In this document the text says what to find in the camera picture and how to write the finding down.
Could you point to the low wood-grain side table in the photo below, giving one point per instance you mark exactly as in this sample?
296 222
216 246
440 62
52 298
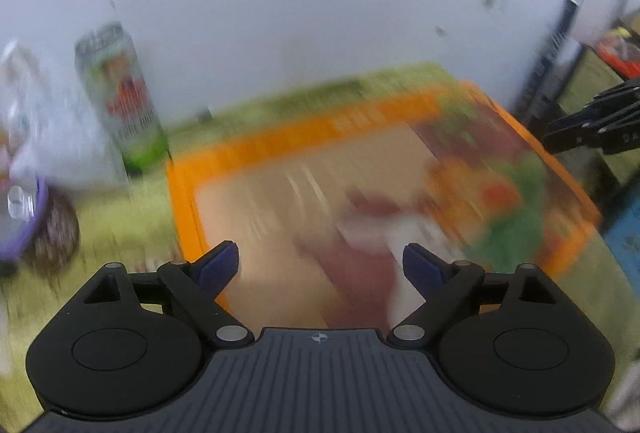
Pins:
582 73

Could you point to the black pole with label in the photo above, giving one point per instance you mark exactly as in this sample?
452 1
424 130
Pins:
565 23

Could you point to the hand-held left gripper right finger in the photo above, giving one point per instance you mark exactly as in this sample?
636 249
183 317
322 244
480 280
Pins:
422 268

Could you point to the orange illustrated box lid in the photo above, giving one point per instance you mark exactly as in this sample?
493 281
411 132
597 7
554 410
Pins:
300 213

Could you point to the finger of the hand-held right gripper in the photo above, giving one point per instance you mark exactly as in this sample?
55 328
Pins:
620 97
590 133

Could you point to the blue box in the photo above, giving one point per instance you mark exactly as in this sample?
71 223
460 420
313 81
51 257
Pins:
625 238

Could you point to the green and white beer can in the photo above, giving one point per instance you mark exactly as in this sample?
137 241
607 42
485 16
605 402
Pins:
125 113

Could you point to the purple-lidded food can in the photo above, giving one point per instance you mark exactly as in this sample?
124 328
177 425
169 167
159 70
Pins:
55 233

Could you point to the white plastic bag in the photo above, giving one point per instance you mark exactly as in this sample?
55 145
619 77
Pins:
50 138

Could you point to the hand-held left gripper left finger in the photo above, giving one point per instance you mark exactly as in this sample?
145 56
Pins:
220 265

